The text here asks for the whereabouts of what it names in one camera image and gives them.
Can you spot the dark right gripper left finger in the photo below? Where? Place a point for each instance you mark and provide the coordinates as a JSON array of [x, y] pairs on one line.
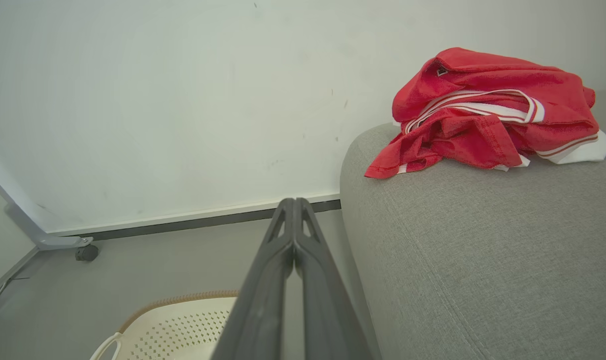
[[263, 300]]

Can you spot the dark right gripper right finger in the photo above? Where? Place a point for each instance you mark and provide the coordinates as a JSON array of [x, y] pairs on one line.
[[323, 300]]

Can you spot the red garment with white trim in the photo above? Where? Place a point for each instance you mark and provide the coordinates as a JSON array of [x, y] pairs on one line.
[[483, 120]]

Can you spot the cream perforated laundry basket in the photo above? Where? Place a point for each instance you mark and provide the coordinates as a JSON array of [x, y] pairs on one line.
[[183, 330]]

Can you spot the white and black baseboard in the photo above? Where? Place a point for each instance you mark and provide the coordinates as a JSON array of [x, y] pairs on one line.
[[193, 220]]

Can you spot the grey fabric sofa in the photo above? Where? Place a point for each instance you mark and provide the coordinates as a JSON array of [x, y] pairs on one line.
[[483, 260]]

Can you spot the black caster wheel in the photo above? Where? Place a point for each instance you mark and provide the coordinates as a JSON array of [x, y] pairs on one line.
[[87, 253]]

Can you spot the grey metal frame leg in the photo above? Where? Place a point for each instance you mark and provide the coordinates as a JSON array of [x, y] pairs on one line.
[[28, 225]]

